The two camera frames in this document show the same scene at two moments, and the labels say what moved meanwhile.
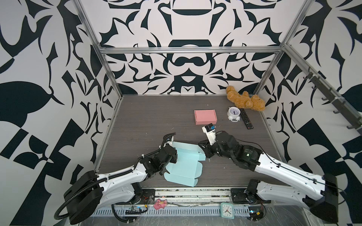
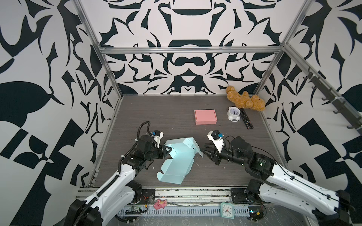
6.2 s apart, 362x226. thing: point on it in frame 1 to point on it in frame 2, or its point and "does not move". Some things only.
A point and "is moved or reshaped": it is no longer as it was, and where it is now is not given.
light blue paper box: [188, 167] is moved or reshaped
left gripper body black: [174, 158] to [155, 153]
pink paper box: [205, 117] does not move
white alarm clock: [234, 113] does not move
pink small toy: [160, 204] does not move
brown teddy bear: [244, 100] does not move
